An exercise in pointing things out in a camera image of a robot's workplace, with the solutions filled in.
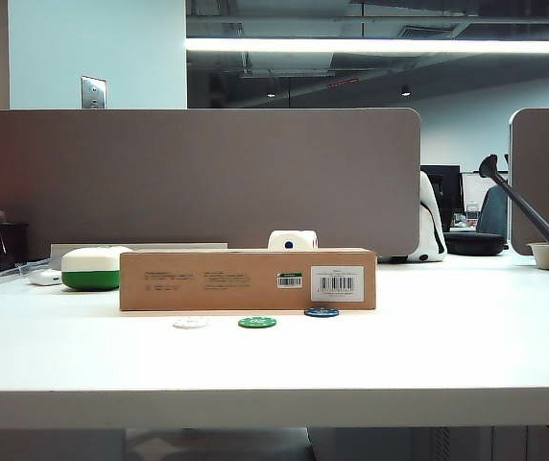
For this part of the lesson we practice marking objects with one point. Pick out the blue poker chip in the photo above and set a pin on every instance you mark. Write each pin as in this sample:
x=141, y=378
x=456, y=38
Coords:
x=321, y=312

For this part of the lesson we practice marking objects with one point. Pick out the brown rectangular cardboard box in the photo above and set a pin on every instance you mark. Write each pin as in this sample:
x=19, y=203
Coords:
x=217, y=283

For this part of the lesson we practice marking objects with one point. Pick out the green poker chip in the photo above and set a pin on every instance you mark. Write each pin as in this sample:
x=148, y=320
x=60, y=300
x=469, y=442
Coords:
x=257, y=322

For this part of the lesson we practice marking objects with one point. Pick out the white poker chip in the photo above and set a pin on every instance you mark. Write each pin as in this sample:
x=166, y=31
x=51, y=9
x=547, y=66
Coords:
x=191, y=323

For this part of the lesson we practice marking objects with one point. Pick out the black box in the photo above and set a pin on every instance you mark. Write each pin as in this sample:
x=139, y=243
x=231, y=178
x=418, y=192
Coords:
x=2, y=246

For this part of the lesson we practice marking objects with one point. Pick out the white die with blue dot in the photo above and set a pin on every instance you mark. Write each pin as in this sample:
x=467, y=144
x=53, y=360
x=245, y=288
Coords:
x=298, y=238

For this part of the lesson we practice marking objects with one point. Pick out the wide grey desk divider panel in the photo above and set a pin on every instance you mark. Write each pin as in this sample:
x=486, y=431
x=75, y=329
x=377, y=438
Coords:
x=183, y=177

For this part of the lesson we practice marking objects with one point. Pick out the white and black plush toy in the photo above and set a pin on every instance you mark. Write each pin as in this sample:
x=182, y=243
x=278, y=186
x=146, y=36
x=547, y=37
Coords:
x=432, y=240

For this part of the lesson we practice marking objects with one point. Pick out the black computer monitor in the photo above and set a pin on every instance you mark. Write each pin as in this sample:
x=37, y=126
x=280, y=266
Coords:
x=448, y=192

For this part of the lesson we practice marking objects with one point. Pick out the green and white lidded container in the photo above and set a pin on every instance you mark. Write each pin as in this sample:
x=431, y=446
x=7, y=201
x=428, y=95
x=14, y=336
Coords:
x=89, y=269

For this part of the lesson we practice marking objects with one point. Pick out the black round cushion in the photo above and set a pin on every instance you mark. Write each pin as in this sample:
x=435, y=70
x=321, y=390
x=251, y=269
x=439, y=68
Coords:
x=477, y=243

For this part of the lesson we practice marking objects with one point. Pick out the lit white computer monitor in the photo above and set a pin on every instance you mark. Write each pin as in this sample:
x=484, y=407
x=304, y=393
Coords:
x=473, y=187

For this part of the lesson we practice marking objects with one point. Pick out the long ceiling light strip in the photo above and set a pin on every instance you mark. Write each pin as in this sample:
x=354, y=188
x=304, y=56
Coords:
x=375, y=45

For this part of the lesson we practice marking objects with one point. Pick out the blue office chair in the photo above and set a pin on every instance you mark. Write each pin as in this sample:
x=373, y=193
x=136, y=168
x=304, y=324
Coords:
x=493, y=211

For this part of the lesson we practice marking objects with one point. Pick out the small white earbuds case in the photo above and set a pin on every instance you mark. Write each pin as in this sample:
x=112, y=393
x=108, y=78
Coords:
x=45, y=277

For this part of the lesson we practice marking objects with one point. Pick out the clear acrylic sheet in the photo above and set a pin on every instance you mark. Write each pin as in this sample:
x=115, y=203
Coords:
x=21, y=269

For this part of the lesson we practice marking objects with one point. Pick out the white paper bowl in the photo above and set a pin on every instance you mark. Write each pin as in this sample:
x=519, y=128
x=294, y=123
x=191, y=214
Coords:
x=546, y=256

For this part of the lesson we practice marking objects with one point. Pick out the narrow grey desk divider panel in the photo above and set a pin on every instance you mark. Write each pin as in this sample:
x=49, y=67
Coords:
x=548, y=168

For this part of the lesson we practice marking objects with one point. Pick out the metal wall switch plate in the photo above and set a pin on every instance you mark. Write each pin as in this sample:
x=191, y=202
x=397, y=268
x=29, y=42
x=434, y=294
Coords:
x=93, y=92

